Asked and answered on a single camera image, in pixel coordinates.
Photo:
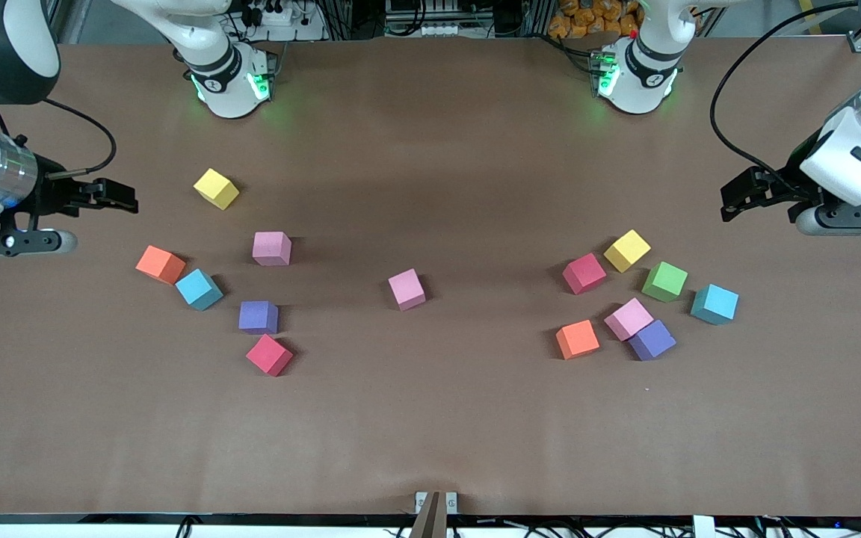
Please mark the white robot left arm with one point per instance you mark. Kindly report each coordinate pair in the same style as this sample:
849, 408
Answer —
651, 67

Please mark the green foam cube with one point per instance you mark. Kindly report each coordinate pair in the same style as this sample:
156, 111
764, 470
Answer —
664, 282

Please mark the yellow foam cube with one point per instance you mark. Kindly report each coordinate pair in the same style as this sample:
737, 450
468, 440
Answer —
216, 188
627, 250

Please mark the slim white power strip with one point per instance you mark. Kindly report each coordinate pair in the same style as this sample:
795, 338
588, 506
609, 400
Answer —
430, 30

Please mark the orange foam cube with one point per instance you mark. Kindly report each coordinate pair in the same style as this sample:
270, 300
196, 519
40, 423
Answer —
161, 264
577, 339

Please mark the purple foam cube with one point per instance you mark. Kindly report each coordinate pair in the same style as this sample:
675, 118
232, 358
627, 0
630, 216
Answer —
653, 341
258, 317

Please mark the pink foam cube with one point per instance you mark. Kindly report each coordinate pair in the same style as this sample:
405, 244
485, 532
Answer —
627, 317
272, 248
407, 289

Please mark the white power strip with plugs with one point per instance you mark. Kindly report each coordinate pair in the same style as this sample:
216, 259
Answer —
303, 30

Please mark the small metal bracket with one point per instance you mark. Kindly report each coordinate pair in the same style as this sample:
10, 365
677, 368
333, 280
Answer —
421, 499

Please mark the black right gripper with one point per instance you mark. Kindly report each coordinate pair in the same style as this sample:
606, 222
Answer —
49, 193

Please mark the red foam cube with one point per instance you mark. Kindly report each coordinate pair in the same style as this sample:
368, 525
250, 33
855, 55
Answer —
270, 355
584, 273

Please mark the brown wooden stick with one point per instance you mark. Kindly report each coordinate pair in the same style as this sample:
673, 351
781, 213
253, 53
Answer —
430, 523

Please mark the white tag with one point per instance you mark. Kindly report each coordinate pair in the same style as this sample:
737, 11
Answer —
703, 527

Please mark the brown paper table cover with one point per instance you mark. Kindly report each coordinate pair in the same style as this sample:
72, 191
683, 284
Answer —
430, 418

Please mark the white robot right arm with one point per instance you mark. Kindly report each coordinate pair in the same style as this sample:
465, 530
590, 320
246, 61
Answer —
221, 52

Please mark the bag of orange items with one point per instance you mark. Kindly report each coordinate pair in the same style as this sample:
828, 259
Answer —
580, 19

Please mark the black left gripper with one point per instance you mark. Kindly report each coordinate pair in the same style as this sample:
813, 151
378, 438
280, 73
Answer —
784, 190

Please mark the teal foam cube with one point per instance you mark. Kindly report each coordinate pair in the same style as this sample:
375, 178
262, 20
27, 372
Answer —
199, 289
714, 304

